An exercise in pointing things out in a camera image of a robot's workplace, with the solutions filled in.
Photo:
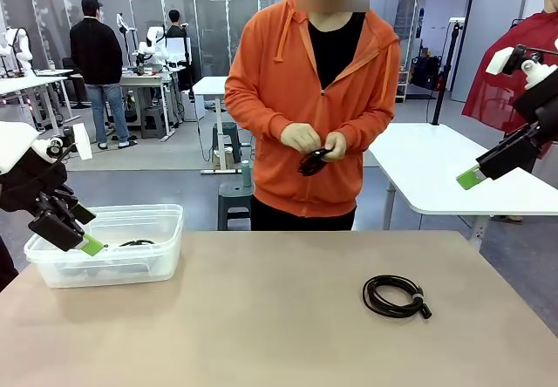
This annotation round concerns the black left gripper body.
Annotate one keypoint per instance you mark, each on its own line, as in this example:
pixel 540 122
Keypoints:
pixel 22 186

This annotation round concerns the person's right forearm orange sleeve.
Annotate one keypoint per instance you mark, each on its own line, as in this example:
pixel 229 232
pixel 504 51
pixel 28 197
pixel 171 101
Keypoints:
pixel 253 117

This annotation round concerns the wooden shoe rack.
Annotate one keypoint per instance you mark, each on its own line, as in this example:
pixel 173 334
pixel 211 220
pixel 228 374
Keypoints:
pixel 403 86

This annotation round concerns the person's left forearm orange sleeve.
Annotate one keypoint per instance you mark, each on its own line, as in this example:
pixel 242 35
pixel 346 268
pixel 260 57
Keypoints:
pixel 370 130

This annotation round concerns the man in black jacket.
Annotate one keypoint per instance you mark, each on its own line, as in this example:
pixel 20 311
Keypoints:
pixel 96 51

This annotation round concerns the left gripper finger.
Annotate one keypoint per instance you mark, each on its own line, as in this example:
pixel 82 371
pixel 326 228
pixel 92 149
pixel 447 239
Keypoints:
pixel 56 230
pixel 80 212

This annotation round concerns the person's right hand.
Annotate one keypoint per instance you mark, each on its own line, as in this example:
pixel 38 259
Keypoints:
pixel 301 138

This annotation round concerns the grey plastic stool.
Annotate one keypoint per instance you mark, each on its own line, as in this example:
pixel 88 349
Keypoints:
pixel 226 127
pixel 233 191
pixel 153 112

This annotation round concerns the white background table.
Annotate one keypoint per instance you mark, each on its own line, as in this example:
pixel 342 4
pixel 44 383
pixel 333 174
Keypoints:
pixel 22 83
pixel 209 86

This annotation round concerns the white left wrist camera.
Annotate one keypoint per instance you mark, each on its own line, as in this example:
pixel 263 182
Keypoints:
pixel 83 143

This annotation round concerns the black equipment cases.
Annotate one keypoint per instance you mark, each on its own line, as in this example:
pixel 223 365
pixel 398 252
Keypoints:
pixel 425 73

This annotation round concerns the person's left hand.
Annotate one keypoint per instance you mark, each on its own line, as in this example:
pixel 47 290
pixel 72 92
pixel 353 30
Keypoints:
pixel 339 147

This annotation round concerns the person in orange hoodie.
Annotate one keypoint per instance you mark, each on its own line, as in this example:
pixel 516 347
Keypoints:
pixel 270 77

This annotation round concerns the grey green bottle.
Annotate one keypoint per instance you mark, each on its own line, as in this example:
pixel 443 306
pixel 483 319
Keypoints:
pixel 247 173

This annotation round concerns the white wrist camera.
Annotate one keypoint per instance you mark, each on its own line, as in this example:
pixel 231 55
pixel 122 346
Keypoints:
pixel 499 60
pixel 83 143

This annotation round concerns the person in black shirt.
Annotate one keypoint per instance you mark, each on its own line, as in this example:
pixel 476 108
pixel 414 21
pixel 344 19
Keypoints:
pixel 176 29

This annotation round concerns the white background workbench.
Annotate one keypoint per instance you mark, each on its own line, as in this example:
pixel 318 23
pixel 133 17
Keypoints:
pixel 144 77

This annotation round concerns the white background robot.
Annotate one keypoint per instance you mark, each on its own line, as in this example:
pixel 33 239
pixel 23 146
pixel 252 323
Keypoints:
pixel 24 56
pixel 153 36

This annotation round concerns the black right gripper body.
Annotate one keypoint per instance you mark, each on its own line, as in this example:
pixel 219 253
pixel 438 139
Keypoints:
pixel 545 108

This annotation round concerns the black tripod pole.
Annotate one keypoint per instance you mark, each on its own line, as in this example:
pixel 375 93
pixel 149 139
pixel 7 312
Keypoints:
pixel 446 73

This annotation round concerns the clear plastic storage container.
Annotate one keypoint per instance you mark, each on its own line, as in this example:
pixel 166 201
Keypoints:
pixel 170 252

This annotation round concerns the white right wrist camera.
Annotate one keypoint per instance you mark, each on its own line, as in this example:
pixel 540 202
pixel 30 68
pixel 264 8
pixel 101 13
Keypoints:
pixel 499 60

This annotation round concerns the red cape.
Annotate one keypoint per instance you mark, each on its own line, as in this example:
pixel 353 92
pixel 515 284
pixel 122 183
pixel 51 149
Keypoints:
pixel 488 90

